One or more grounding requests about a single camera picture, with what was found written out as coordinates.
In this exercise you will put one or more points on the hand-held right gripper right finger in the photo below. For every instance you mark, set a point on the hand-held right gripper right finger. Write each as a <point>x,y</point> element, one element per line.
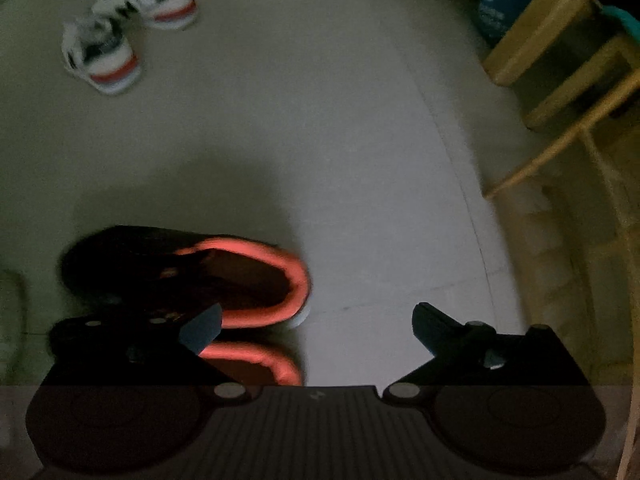
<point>432,327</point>

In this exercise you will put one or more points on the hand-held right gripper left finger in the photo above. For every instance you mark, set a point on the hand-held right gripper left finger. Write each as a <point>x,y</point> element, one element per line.
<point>205,332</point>

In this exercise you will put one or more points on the black sneaker with orange collar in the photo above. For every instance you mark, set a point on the black sneaker with orange collar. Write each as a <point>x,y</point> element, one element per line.
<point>150,260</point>
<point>265,360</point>

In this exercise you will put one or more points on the wooden shoe rack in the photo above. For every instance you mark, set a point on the wooden shoe rack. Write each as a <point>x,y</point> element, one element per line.
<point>565,260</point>

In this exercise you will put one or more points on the white red and blue sneaker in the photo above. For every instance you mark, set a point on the white red and blue sneaker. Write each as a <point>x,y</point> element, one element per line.
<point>105,60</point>
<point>170,2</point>

